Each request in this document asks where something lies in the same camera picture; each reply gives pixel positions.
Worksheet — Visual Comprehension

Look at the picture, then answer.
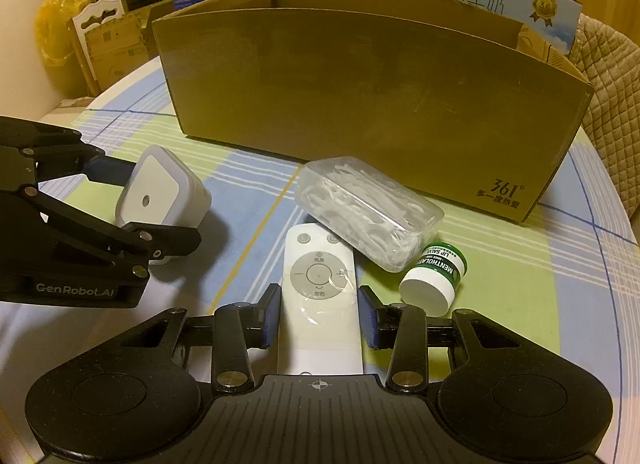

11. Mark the plaid tablecloth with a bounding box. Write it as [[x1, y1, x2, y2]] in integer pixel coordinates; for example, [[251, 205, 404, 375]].
[[1, 60, 639, 463]]

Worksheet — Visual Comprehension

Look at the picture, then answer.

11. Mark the open brown cardboard box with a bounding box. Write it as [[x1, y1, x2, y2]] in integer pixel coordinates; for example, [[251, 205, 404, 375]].
[[153, 0, 593, 221]]

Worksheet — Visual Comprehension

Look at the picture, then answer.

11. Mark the white square night light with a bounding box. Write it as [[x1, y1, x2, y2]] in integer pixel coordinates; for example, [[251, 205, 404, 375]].
[[114, 144, 213, 266]]

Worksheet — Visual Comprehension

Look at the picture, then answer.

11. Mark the yellow plastic bag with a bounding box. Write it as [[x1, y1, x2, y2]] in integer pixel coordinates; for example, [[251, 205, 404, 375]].
[[34, 0, 94, 68]]

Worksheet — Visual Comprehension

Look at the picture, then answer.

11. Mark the beige quilted chair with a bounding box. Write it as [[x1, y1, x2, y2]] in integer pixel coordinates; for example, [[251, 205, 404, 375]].
[[570, 14, 640, 216]]

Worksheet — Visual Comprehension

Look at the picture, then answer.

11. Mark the clear floss pick box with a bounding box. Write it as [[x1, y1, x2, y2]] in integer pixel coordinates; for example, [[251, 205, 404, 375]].
[[295, 156, 444, 273]]

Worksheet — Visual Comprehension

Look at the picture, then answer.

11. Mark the white remote control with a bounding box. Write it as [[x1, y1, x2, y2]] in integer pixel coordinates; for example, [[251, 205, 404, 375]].
[[277, 222, 363, 375]]

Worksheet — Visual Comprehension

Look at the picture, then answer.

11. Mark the brown cardboard box on floor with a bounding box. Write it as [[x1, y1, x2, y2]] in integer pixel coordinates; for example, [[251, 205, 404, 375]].
[[67, 0, 174, 97]]

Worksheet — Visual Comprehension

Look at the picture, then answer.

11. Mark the green white balm jar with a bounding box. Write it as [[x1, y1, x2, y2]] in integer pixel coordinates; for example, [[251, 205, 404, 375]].
[[399, 242, 468, 317]]

